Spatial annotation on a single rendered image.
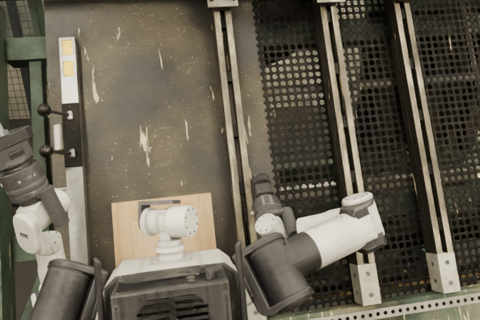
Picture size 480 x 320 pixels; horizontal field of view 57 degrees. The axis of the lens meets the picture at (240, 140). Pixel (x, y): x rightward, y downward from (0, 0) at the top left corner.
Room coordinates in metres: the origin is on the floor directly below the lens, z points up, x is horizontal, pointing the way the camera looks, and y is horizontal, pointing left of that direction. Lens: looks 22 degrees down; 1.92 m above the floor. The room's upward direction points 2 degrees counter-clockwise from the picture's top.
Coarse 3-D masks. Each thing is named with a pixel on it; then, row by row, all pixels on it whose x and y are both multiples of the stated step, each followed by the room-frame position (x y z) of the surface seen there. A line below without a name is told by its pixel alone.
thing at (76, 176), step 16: (64, 80) 1.38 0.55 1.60; (64, 96) 1.35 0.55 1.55; (80, 96) 1.39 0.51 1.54; (80, 112) 1.34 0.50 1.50; (80, 128) 1.31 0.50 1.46; (80, 176) 1.23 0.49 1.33; (80, 192) 1.20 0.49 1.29; (80, 208) 1.18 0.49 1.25; (80, 224) 1.15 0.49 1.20; (80, 240) 1.13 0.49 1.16; (80, 256) 1.10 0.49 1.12
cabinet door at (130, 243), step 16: (112, 208) 1.21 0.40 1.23; (128, 208) 1.21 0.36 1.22; (160, 208) 1.22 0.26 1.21; (208, 208) 1.24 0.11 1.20; (128, 224) 1.18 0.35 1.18; (208, 224) 1.21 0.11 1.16; (128, 240) 1.16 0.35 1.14; (144, 240) 1.17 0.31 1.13; (192, 240) 1.18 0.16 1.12; (208, 240) 1.19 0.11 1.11; (128, 256) 1.14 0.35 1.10; (144, 256) 1.14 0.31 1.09
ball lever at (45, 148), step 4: (40, 148) 1.16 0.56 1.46; (44, 148) 1.15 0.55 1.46; (48, 148) 1.16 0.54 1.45; (52, 148) 1.17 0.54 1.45; (40, 152) 1.15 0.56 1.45; (44, 152) 1.15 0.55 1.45; (48, 152) 1.15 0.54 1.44; (52, 152) 1.16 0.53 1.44; (56, 152) 1.19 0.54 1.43; (60, 152) 1.20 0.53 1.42; (64, 152) 1.22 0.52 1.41; (68, 152) 1.23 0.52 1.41; (72, 152) 1.24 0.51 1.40; (44, 156) 1.15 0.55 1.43; (48, 156) 1.15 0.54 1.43; (72, 156) 1.24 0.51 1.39
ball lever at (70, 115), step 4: (40, 104) 1.22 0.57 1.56; (44, 104) 1.22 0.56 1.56; (40, 108) 1.21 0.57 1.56; (44, 108) 1.21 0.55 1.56; (48, 108) 1.22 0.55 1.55; (40, 112) 1.21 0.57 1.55; (44, 112) 1.21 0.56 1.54; (48, 112) 1.21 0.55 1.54; (52, 112) 1.25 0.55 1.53; (56, 112) 1.26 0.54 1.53; (60, 112) 1.27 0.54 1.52; (68, 112) 1.31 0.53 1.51; (72, 112) 1.31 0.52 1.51; (68, 116) 1.30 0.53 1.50; (72, 116) 1.30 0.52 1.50
